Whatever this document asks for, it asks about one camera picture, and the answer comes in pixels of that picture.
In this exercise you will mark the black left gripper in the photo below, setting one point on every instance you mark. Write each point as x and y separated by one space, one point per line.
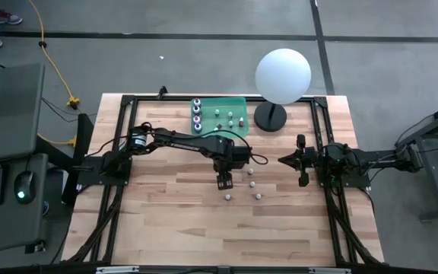
224 165

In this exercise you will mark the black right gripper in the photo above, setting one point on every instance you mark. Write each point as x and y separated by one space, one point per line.
314 160

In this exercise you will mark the small purple food colouring bottle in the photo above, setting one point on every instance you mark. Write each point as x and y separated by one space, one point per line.
227 196

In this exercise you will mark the large blue food colouring bottle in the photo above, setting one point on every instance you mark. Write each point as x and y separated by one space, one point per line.
197 127

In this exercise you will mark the small red-label colouring bottle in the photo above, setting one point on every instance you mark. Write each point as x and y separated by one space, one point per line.
241 122

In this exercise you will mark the large pink food colouring bottle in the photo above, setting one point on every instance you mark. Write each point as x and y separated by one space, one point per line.
196 119

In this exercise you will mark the large black food colouring bottle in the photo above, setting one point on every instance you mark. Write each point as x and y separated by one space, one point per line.
196 110

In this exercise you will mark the large purple food colouring bottle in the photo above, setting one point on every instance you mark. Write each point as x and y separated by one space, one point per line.
196 102

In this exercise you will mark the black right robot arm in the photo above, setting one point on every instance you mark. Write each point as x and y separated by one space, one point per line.
378 158

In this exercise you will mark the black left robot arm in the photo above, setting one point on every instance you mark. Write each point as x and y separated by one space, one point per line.
188 144

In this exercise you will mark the small green food colouring bottle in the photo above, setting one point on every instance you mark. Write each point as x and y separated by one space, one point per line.
252 184

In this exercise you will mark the teal translucent plastic bin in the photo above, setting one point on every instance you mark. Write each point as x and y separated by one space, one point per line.
223 104

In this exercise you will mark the white globe lamp black stand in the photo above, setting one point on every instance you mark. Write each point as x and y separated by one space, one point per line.
283 76

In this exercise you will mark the black clamp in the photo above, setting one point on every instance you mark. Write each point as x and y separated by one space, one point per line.
162 92

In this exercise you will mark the black computer mouse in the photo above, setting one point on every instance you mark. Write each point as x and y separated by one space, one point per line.
25 186

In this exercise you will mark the grey desk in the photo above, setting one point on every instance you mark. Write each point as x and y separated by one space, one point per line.
10 106

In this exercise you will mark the black aluminium table frame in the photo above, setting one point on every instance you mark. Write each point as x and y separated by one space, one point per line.
154 98

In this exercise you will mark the silver metal bracket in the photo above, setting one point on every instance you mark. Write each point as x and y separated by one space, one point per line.
329 270
117 269

